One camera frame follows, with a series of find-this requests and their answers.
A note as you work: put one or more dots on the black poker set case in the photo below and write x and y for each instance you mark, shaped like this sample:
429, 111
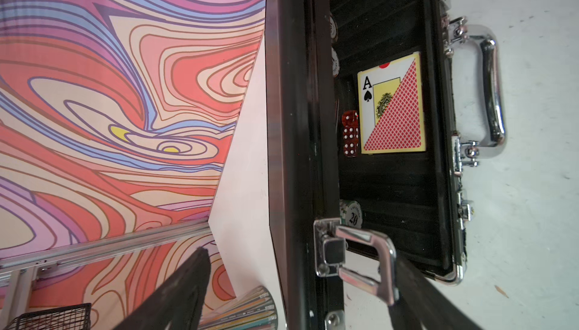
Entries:
338, 221

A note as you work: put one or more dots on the playing card deck box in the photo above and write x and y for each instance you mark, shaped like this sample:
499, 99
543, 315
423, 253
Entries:
390, 101

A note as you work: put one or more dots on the clear plastic pencil jar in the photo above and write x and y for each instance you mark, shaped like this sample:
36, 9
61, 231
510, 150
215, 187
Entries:
254, 310

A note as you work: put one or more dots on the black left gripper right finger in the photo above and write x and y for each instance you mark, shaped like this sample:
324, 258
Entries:
421, 305

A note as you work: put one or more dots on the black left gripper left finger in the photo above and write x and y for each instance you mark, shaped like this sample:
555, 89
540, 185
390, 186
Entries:
178, 302

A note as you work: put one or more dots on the aluminium frame post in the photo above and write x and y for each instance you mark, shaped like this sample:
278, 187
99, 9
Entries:
20, 273

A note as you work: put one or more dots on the black wire basket left wall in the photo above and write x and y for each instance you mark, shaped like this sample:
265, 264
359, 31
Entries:
75, 317

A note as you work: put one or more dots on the red dice row black case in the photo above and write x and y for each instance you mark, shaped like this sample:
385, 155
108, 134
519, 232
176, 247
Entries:
350, 133

